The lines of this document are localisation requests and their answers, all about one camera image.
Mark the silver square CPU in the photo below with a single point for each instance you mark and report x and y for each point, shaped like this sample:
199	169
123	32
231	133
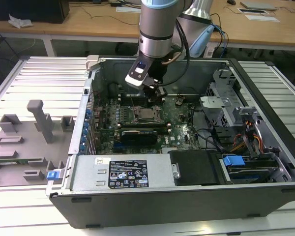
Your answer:
145	114

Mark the pale blue teach pendant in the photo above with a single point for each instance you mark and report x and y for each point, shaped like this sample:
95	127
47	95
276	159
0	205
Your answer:
201	41

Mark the black box on desk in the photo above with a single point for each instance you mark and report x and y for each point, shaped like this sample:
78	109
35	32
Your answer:
29	9

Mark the silver metal drive cage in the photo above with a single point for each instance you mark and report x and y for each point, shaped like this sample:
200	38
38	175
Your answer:
218	108

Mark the blue disk carrier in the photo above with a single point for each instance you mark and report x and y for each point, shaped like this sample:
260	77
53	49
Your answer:
233	161

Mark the black open PC case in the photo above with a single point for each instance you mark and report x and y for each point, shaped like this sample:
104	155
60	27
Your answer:
162	209

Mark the white tag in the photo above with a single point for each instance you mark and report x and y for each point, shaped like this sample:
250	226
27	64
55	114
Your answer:
209	51

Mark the crumpled white paper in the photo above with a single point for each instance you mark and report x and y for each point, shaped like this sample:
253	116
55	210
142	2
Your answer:
19	22

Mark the blue expansion slot clip row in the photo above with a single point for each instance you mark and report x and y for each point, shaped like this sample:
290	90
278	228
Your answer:
84	130

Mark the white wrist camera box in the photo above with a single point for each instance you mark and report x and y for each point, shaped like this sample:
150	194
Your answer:
137	73

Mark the black computer mouse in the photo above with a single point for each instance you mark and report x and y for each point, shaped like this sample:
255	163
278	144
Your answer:
231	2

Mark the black disk bay cover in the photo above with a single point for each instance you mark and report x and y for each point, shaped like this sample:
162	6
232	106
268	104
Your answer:
196	167

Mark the white case corner latch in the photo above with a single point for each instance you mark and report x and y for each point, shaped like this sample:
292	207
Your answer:
92	61

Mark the grey power supply unit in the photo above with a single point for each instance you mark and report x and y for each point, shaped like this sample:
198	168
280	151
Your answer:
88	172

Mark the grey parts rack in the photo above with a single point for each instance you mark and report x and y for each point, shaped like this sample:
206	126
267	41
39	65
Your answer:
27	147

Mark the hard disk in bay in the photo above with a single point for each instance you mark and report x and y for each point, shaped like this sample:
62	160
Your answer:
253	173

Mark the black coin battery holder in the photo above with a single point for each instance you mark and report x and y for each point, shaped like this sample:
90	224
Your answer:
179	101

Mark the flat grey device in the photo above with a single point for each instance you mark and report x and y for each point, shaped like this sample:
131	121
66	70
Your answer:
258	5

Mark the black graphics card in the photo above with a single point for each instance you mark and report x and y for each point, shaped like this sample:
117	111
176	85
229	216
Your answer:
137	138

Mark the blue case latch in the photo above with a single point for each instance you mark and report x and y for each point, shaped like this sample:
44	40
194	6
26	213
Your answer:
52	175

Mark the green motherboard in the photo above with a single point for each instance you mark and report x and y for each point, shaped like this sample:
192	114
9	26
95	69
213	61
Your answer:
179	127

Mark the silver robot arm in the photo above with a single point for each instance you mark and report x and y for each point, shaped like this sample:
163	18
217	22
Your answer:
157	24

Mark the CPU socket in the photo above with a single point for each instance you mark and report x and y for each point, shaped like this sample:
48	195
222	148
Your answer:
156	118

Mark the black RAM slot row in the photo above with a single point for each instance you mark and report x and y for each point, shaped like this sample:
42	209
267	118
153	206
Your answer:
132	99
142	126

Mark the wooden desk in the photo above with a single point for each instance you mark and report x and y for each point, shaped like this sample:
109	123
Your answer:
100	24

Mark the black rounded plastic part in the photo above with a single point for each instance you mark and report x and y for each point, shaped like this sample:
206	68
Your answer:
113	89

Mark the green RAM stick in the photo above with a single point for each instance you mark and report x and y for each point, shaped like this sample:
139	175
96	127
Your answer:
12	162

